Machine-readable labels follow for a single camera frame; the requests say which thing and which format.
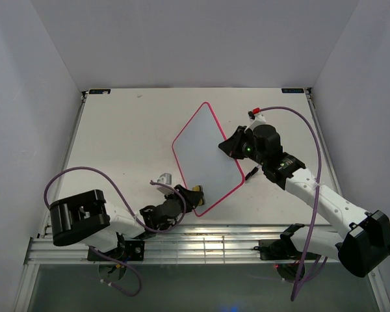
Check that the aluminium table edge rail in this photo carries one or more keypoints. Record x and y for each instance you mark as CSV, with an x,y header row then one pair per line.
x,y
186,245

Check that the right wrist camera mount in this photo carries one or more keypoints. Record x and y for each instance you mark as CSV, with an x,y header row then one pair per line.
x,y
256,118

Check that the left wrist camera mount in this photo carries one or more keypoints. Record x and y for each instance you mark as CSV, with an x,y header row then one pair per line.
x,y
163,183

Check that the right blue table label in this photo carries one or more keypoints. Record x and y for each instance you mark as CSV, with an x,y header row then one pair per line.
x,y
292,91

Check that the blue table label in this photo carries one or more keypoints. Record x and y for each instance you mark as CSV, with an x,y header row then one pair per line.
x,y
292,91
99,91

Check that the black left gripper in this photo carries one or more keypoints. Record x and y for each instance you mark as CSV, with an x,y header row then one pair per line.
x,y
191,199

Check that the pink framed whiteboard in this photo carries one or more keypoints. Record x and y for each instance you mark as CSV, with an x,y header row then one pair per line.
x,y
201,162

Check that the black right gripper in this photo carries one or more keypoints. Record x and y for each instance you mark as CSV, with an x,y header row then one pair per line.
x,y
230,145

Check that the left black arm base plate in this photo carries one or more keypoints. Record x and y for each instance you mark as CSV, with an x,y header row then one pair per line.
x,y
129,250

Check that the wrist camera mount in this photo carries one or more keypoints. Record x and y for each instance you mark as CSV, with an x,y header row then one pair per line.
x,y
256,118
163,183

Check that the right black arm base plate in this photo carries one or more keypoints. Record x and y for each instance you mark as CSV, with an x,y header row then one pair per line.
x,y
276,250

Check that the left blue table label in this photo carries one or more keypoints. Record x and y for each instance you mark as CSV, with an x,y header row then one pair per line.
x,y
99,91

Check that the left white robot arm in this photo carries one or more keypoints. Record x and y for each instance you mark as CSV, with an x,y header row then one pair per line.
x,y
87,218

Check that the yellow whiteboard eraser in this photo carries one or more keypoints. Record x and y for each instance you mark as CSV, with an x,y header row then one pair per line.
x,y
199,198

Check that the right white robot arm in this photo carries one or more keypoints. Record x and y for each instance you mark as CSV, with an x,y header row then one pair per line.
x,y
362,239

